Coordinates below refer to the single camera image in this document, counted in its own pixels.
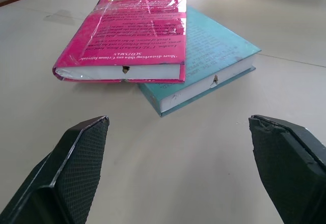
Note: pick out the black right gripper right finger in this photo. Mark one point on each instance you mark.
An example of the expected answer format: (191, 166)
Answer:
(290, 168)

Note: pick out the teal hardcover book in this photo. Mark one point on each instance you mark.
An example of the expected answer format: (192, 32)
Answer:
(211, 56)

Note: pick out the pink hardcover book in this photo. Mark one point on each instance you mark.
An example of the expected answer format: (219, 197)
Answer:
(132, 35)

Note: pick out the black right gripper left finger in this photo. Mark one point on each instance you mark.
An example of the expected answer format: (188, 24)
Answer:
(76, 168)

